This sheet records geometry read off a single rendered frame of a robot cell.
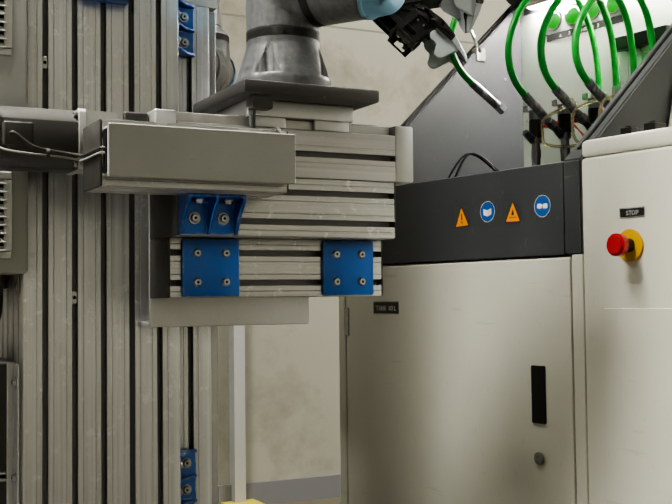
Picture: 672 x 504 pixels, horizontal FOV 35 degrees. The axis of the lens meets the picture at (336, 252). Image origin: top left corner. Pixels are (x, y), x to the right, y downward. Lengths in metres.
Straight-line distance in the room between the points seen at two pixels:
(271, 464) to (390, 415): 1.69
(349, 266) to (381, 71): 2.49
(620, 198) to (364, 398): 0.78
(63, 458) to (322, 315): 2.32
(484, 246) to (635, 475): 0.50
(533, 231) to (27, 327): 0.87
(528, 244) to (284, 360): 2.06
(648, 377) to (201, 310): 0.71
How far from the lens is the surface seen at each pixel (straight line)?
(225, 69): 2.28
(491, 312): 1.99
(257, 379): 3.83
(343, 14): 1.66
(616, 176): 1.80
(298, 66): 1.65
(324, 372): 3.94
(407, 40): 2.22
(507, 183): 1.97
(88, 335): 1.71
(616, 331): 1.79
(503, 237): 1.97
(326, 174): 1.65
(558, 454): 1.90
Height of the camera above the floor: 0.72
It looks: 2 degrees up
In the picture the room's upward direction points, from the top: 1 degrees counter-clockwise
